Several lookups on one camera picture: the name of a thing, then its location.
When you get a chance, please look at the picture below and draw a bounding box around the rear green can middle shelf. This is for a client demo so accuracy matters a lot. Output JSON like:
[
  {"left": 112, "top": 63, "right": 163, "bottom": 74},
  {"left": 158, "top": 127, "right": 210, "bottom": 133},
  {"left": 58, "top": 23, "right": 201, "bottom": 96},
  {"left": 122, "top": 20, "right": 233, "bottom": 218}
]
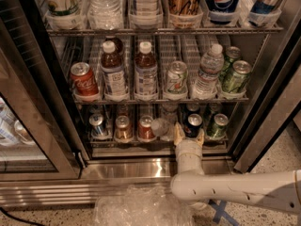
[{"left": 219, "top": 46, "right": 242, "bottom": 81}]

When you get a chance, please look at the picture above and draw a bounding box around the orange brown can bottom shelf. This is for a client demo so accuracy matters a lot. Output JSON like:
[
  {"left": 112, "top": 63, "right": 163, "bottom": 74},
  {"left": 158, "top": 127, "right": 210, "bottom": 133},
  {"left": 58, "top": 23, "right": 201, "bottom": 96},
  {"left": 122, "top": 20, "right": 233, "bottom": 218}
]
[{"left": 115, "top": 116, "right": 133, "bottom": 139}]

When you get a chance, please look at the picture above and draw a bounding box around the front left iced tea bottle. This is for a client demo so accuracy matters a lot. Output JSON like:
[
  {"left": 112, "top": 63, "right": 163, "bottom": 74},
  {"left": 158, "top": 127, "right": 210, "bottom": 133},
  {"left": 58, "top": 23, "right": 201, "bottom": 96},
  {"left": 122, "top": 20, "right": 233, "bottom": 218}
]
[{"left": 101, "top": 40, "right": 126, "bottom": 96}]

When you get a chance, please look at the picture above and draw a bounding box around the glass fridge door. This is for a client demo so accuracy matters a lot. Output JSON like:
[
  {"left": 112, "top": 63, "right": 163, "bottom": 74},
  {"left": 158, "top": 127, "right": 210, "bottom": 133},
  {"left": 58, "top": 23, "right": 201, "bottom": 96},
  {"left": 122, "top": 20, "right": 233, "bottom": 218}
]
[{"left": 0, "top": 19, "right": 82, "bottom": 183}]

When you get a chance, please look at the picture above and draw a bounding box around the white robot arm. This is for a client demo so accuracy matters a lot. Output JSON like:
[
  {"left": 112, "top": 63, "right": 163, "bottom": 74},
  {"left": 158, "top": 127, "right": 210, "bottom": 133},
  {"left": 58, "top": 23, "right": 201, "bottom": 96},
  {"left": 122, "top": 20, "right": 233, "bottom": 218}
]
[{"left": 170, "top": 123, "right": 301, "bottom": 215}]

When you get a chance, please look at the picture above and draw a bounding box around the rear iced tea bottle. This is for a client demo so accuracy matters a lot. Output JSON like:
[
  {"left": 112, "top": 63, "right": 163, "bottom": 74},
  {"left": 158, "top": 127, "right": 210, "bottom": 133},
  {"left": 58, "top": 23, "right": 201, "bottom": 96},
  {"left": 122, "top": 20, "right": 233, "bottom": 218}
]
[{"left": 105, "top": 36, "right": 124, "bottom": 56}]

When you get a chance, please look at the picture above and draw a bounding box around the red can bottom shelf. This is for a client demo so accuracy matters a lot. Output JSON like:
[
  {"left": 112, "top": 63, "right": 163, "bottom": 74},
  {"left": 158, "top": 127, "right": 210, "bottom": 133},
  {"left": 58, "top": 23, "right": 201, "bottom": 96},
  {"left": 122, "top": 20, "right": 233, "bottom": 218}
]
[{"left": 138, "top": 115, "right": 155, "bottom": 139}]

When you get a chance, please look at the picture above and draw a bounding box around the clear plastic wrap bundle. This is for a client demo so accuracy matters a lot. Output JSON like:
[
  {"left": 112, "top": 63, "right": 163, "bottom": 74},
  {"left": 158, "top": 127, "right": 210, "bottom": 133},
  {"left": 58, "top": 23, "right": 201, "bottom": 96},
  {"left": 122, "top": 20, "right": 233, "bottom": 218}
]
[{"left": 92, "top": 186, "right": 195, "bottom": 226}]

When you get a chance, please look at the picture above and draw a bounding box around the front green can bottom shelf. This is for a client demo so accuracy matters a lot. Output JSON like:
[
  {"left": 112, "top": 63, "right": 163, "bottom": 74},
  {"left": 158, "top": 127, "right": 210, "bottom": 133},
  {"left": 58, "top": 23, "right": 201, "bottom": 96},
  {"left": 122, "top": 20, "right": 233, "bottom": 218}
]
[{"left": 206, "top": 113, "right": 229, "bottom": 138}]

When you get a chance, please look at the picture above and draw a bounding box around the front green can middle shelf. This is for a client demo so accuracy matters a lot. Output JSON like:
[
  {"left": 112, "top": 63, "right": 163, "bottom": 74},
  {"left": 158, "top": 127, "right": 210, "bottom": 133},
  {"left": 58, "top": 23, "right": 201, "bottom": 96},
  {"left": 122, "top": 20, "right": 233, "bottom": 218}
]
[{"left": 222, "top": 60, "right": 252, "bottom": 93}]

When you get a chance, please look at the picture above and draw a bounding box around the red coca-cola can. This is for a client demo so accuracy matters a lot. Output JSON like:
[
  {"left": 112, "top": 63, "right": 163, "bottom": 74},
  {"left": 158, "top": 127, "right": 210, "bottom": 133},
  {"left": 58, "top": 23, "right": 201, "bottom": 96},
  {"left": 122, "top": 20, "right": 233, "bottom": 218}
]
[{"left": 71, "top": 62, "right": 99, "bottom": 96}]

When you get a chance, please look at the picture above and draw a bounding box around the white 7up can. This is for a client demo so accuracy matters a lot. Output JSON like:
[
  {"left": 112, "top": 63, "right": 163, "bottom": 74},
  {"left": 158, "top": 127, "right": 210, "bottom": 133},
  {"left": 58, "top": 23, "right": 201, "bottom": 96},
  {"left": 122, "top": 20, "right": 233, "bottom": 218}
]
[{"left": 165, "top": 61, "right": 188, "bottom": 94}]

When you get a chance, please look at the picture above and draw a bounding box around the rear green can bottom shelf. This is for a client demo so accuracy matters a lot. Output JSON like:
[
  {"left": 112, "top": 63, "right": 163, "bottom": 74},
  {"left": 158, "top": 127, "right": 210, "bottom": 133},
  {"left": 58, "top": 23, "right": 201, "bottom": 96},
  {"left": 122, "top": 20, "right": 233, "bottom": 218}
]
[{"left": 203, "top": 103, "right": 222, "bottom": 122}]

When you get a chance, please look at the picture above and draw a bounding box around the black cable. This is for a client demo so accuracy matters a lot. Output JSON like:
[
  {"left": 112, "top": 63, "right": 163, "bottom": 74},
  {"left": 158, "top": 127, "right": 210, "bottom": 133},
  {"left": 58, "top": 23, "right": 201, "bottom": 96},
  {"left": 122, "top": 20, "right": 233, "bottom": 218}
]
[{"left": 0, "top": 206, "right": 45, "bottom": 226}]

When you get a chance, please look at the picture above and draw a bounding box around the rear water bottle bottom shelf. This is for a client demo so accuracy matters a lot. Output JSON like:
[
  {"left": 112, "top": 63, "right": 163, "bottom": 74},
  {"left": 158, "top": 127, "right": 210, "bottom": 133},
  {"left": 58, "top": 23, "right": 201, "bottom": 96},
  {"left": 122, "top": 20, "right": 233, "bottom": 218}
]
[{"left": 161, "top": 104, "right": 178, "bottom": 124}]

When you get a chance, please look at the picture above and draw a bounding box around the blue silver can bottom shelf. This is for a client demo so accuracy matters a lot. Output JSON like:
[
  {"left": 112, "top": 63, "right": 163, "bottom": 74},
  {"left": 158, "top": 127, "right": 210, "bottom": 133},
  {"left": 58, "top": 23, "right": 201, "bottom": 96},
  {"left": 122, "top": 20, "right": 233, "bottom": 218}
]
[{"left": 89, "top": 113, "right": 108, "bottom": 137}]

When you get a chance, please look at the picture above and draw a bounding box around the iced tea bottle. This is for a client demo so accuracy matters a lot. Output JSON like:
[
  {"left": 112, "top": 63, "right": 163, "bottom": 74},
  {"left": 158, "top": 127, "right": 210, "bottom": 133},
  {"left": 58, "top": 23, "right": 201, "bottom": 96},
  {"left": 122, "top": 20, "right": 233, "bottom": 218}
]
[
  {"left": 101, "top": 40, "right": 126, "bottom": 96},
  {"left": 105, "top": 36, "right": 124, "bottom": 56},
  {"left": 135, "top": 41, "right": 157, "bottom": 96}
]

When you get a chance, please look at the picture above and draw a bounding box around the pepsi can shelf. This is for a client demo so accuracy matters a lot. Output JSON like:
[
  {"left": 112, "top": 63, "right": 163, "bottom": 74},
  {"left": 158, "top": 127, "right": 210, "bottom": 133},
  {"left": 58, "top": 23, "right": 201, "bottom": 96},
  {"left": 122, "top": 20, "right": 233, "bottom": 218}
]
[
  {"left": 184, "top": 104, "right": 200, "bottom": 117},
  {"left": 183, "top": 114, "right": 203, "bottom": 137}
]

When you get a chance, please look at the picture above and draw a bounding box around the middle iced tea bottle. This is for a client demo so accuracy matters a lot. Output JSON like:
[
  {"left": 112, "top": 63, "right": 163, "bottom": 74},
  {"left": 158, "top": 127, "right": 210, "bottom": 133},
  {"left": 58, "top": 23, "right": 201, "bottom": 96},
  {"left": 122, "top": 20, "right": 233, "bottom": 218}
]
[{"left": 135, "top": 41, "right": 157, "bottom": 96}]

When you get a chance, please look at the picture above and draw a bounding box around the blue tape cross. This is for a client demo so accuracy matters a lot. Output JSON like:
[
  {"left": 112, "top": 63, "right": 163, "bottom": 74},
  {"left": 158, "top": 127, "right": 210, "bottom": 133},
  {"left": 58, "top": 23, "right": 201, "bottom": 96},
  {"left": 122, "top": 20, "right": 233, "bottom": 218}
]
[{"left": 209, "top": 200, "right": 239, "bottom": 226}]

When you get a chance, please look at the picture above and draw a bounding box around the stainless steel fridge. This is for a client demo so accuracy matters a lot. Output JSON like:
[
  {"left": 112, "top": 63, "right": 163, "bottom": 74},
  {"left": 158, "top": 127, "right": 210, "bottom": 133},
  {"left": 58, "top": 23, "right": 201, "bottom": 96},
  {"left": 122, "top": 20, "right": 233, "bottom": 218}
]
[{"left": 0, "top": 0, "right": 301, "bottom": 207}]

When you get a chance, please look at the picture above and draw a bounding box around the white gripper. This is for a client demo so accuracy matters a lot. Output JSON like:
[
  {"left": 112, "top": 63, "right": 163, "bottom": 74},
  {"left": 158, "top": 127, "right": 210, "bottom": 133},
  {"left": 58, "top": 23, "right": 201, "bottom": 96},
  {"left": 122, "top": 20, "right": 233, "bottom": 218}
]
[{"left": 174, "top": 122, "right": 205, "bottom": 174}]

